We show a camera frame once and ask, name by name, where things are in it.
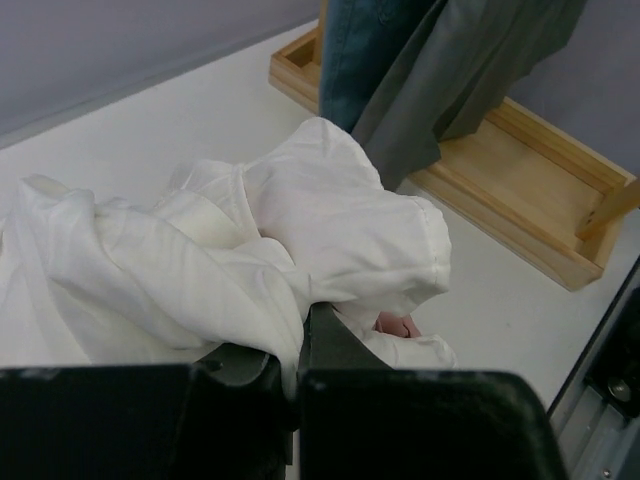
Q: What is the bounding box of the aluminium front rail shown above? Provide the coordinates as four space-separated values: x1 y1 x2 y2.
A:
549 263 639 479

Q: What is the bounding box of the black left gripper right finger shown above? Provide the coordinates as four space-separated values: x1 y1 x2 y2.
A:
297 303 568 479

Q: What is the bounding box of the white pleated skirt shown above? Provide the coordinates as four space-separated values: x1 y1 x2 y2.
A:
1 118 456 395

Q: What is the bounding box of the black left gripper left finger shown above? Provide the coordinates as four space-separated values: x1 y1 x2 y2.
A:
1 344 290 479

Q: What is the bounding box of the grey pleated skirt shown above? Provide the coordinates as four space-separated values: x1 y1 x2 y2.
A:
353 0 586 190

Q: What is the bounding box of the wooden clothes rack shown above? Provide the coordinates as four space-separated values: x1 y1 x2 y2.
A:
269 1 639 291

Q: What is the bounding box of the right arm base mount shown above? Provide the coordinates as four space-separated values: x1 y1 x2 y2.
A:
587 320 639 420

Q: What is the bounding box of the blue denim skirt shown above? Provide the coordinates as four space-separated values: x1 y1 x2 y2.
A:
319 0 444 132

